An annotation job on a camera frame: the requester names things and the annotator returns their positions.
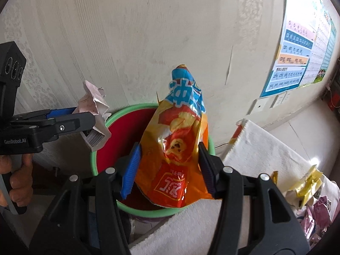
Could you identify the blue bordered wall poster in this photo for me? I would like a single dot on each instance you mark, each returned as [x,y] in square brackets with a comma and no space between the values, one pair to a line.
[292,58]

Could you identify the dark shelf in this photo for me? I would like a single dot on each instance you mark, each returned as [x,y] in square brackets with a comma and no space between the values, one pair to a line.
[333,74]

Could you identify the green bordered wall poster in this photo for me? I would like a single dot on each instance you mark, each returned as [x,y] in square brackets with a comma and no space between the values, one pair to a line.
[322,53]

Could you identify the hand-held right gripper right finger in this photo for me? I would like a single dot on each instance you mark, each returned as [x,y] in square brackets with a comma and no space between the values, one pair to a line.
[209,172]

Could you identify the orange chip bag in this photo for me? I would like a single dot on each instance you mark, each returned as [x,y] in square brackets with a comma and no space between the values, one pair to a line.
[172,143]

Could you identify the white tablecloth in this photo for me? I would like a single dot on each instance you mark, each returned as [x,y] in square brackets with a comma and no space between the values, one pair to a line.
[260,154]

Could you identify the red container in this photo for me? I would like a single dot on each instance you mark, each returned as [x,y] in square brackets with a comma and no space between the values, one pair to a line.
[334,101]

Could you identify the pink wrapper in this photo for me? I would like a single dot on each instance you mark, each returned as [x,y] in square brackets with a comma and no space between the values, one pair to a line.
[312,225]
[322,207]

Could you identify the white paper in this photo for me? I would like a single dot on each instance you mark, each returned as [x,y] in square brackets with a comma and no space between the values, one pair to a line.
[93,98]

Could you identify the green rimmed red bin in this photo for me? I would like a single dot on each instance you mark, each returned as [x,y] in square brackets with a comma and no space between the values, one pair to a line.
[119,138]

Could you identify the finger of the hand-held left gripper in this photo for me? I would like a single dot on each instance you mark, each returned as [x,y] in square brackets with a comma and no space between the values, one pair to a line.
[61,112]
[71,125]

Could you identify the person's left hand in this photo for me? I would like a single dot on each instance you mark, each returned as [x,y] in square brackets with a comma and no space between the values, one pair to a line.
[22,188]

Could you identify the white wall socket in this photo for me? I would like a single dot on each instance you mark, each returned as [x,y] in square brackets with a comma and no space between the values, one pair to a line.
[278,100]
[257,106]

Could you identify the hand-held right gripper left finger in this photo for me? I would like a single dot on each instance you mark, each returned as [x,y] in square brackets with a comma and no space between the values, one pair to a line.
[130,172]

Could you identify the small yellow wrapper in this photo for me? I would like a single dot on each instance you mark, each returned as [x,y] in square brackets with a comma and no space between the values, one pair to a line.
[275,178]

